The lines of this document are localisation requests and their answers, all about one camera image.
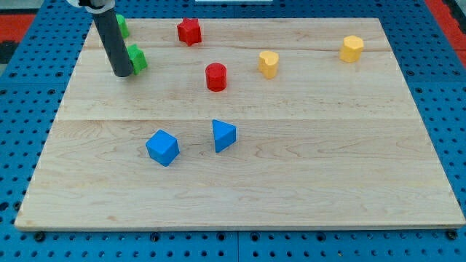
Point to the yellow heart block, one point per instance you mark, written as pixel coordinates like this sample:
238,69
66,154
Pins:
268,62

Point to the yellow hexagon block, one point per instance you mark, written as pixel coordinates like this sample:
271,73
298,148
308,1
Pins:
351,49

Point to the green star block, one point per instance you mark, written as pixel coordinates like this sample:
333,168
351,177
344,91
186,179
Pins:
137,58

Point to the wooden board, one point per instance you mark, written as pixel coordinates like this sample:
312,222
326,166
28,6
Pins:
325,145

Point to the green block behind rod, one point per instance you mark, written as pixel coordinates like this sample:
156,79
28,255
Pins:
124,30

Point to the blue triangle block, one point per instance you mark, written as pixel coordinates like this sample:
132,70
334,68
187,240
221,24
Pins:
224,135

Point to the blue cube block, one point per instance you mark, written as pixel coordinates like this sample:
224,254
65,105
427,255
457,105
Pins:
162,147

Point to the red cylinder block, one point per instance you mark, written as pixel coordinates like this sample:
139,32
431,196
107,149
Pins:
216,77

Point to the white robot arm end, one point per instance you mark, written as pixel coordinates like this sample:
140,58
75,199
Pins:
93,6

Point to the red star block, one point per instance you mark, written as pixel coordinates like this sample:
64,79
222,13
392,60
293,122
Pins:
189,31

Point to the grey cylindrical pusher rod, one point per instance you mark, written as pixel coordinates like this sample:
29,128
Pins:
113,43

